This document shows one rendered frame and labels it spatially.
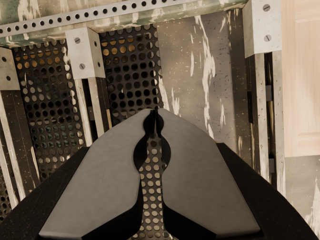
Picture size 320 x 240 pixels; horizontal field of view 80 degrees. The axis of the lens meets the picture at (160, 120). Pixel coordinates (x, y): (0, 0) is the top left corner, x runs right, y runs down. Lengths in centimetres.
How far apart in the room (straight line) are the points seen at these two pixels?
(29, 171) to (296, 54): 84
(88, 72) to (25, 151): 34
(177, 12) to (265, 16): 20
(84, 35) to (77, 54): 5
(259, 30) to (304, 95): 21
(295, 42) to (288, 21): 6
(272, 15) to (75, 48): 48
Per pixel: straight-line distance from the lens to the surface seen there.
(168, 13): 55
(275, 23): 55
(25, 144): 75
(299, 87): 62
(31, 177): 77
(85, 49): 56
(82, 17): 60
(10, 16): 73
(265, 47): 53
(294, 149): 64
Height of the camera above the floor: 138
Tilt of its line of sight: 30 degrees down
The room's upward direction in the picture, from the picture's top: 179 degrees clockwise
